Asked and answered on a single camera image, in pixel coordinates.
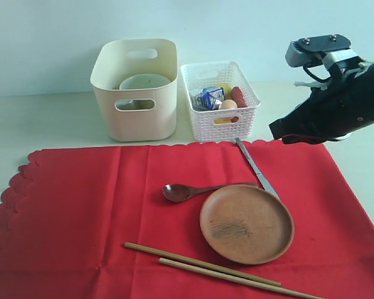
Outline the brown egg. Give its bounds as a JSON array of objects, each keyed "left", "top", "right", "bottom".
[{"left": 219, "top": 99, "right": 238, "bottom": 110}]

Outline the red scalloped cloth mat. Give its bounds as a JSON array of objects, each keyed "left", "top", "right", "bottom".
[{"left": 0, "top": 140, "right": 374, "bottom": 298}]

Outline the stainless steel cup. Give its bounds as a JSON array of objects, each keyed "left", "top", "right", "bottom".
[{"left": 115, "top": 100, "right": 138, "bottom": 111}]

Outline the pale green ceramic bowl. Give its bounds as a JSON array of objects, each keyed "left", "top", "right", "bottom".
[{"left": 118, "top": 74, "right": 171, "bottom": 110}]

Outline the silver table knife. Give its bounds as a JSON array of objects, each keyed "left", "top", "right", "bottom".
[{"left": 235, "top": 138, "right": 280, "bottom": 199}]

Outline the yellow lemon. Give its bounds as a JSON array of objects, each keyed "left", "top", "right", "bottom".
[{"left": 215, "top": 82, "right": 233, "bottom": 98}]

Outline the lower wooden chopstick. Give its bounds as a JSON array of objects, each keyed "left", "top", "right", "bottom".
[{"left": 159, "top": 258, "right": 320, "bottom": 298}]

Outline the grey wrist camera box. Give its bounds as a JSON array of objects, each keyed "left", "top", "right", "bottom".
[{"left": 285, "top": 34, "right": 362, "bottom": 70}]

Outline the upper wooden chopstick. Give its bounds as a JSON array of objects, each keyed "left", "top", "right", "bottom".
[{"left": 124, "top": 242, "right": 282, "bottom": 287}]

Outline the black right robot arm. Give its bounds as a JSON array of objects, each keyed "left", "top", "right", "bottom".
[{"left": 269, "top": 58, "right": 374, "bottom": 145}]

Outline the dark wooden spoon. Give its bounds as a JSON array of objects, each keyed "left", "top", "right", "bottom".
[{"left": 162, "top": 182, "right": 259, "bottom": 203}]

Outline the wooden chopstick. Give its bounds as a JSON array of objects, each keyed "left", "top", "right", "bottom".
[
  {"left": 124, "top": 242, "right": 282, "bottom": 287},
  {"left": 159, "top": 258, "right": 320, "bottom": 298}
]

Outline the brown clay plate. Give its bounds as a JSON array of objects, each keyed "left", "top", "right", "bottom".
[{"left": 199, "top": 184, "right": 295, "bottom": 265}]

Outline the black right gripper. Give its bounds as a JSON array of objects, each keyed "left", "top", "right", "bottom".
[{"left": 269, "top": 74, "right": 374, "bottom": 144}]

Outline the yellow cheese wedge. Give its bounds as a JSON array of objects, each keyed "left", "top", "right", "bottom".
[{"left": 214, "top": 118, "right": 231, "bottom": 125}]

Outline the cream plastic storage bin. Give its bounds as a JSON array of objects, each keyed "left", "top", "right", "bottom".
[{"left": 90, "top": 39, "right": 178, "bottom": 141}]

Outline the blue white milk carton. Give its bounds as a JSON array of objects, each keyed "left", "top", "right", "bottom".
[{"left": 189, "top": 86, "right": 225, "bottom": 112}]

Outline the red sausage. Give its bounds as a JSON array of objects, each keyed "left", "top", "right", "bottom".
[{"left": 231, "top": 87, "right": 247, "bottom": 108}]

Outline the white perforated plastic basket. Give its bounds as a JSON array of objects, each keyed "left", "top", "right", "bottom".
[{"left": 180, "top": 61, "right": 261, "bottom": 142}]

